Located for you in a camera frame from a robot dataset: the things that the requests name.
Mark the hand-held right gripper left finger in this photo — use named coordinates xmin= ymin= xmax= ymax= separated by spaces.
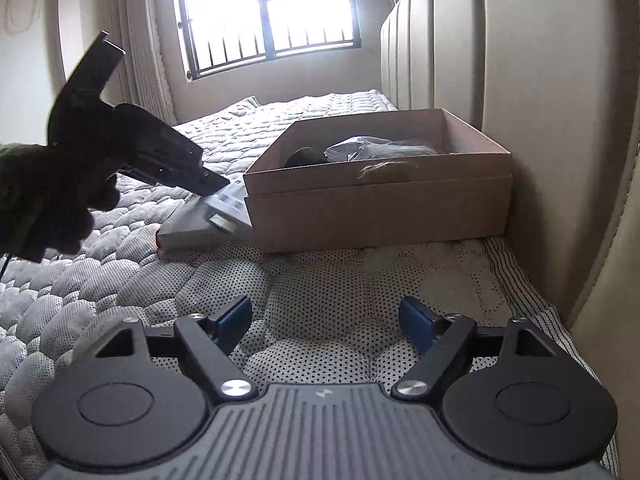
xmin=95 ymin=295 xmax=257 ymax=406

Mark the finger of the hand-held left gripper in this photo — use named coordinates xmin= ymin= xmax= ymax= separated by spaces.
xmin=197 ymin=168 xmax=231 ymax=196

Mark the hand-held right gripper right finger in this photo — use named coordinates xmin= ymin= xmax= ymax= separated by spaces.
xmin=392 ymin=295 xmax=544 ymax=404

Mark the white cardboard box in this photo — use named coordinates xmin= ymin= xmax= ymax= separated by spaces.
xmin=156 ymin=182 xmax=254 ymax=254

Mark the black shoe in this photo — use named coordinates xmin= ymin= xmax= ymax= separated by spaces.
xmin=285 ymin=145 xmax=329 ymax=167

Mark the pink cardboard box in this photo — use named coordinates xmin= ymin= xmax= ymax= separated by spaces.
xmin=243 ymin=107 xmax=514 ymax=255

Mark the clear plastic bag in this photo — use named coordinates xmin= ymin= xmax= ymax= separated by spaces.
xmin=324 ymin=135 xmax=441 ymax=162

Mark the person's left hand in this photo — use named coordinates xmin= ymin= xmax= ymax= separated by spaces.
xmin=0 ymin=142 xmax=121 ymax=264

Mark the white quilted mattress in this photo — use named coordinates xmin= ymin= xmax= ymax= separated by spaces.
xmin=0 ymin=88 xmax=619 ymax=480

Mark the beige curtain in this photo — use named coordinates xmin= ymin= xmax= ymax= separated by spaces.
xmin=59 ymin=0 xmax=177 ymax=127

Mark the barred window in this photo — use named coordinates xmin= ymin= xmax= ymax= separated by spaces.
xmin=169 ymin=0 xmax=362 ymax=81

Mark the beige padded headboard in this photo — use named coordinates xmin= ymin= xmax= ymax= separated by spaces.
xmin=379 ymin=0 xmax=640 ymax=403

